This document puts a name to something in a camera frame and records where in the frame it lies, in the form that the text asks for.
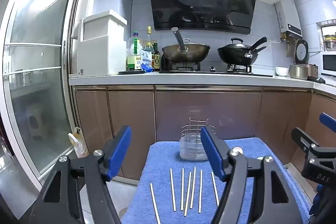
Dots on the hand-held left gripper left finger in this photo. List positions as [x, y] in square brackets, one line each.
[119, 150]

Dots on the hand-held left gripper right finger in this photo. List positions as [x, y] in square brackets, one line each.
[211, 153]

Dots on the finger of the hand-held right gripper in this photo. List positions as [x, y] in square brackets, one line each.
[328, 122]
[302, 138]

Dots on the wooden chopstick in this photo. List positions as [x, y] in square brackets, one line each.
[172, 188]
[200, 191]
[214, 188]
[155, 203]
[182, 188]
[193, 187]
[187, 193]

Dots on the brown kitchen base cabinet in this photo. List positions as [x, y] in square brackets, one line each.
[131, 113]

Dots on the clear plastic bag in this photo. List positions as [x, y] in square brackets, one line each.
[78, 145]

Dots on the blue terry towel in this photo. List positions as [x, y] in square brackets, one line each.
[168, 158]

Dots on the rice cooker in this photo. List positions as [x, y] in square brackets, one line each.
[312, 71]

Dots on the steel pot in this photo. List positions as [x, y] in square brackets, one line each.
[298, 72]

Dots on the white microwave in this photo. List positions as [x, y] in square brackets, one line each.
[330, 64]

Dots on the white bowl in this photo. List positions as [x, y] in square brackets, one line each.
[282, 71]

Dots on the black round trivet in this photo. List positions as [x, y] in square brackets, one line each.
[131, 72]

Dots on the glass storage container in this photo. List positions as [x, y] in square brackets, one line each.
[330, 43]

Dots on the black gas stove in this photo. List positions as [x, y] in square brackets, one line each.
[210, 71]

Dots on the white foam box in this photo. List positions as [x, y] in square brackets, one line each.
[105, 26]
[101, 58]

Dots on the blue and white packet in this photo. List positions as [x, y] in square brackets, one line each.
[146, 59]

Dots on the large cooking oil bottle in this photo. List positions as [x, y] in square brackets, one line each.
[134, 56]

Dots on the dark sauce bottle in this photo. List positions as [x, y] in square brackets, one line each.
[156, 60]

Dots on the tall yellow-capped bottle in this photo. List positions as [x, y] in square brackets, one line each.
[149, 41]

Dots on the white water heater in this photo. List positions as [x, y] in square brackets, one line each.
[287, 16]

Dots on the sliding glass door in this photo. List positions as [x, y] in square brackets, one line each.
[39, 29]

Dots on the wall shelf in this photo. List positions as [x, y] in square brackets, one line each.
[320, 29]

